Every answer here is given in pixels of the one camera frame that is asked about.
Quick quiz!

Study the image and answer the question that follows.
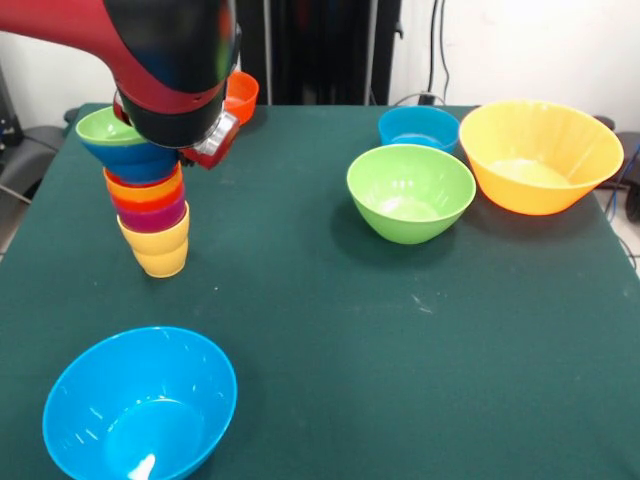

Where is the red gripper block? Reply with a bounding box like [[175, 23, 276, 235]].
[[178, 112, 242, 172]]

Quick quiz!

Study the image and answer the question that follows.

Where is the red plastic bowl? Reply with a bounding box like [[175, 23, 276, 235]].
[[223, 71, 260, 127]]

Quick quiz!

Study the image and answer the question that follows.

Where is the dark blue bowl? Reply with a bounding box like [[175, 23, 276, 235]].
[[80, 139, 181, 186]]

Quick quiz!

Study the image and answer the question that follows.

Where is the orange ribbed plastic cup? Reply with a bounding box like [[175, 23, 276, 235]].
[[103, 166, 184, 204]]

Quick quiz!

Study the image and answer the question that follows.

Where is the red plastic cup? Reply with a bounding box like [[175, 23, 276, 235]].
[[108, 182, 186, 215]]

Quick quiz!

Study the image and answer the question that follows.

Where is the purple plastic cup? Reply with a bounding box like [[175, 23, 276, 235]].
[[115, 196, 188, 234]]

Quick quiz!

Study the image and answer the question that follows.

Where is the yellow ribbed plastic cup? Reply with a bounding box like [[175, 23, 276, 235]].
[[116, 201, 191, 279]]

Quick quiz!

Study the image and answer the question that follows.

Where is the small green ribbed bowl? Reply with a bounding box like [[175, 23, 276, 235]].
[[75, 106, 147, 148]]

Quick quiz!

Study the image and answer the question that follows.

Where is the large light blue bowl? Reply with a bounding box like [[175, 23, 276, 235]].
[[42, 326, 239, 480]]

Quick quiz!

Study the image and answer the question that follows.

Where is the large green bowl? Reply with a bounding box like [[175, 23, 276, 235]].
[[346, 144, 477, 245]]

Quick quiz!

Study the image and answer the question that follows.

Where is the small light blue bowl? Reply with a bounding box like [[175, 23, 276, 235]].
[[377, 105, 461, 155]]

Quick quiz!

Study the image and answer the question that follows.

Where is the dark green tablecloth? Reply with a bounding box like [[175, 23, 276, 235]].
[[0, 102, 640, 480]]

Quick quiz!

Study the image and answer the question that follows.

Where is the large yellow bowl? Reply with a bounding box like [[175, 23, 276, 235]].
[[458, 98, 626, 217]]

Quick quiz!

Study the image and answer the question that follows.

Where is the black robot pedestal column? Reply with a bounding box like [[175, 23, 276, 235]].
[[234, 0, 404, 106]]

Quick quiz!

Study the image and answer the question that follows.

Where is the dark grey pedestal leg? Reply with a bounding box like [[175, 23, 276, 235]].
[[0, 124, 67, 202]]

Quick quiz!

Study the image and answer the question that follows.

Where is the black hanging cable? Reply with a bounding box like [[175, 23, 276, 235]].
[[422, 0, 452, 105]]

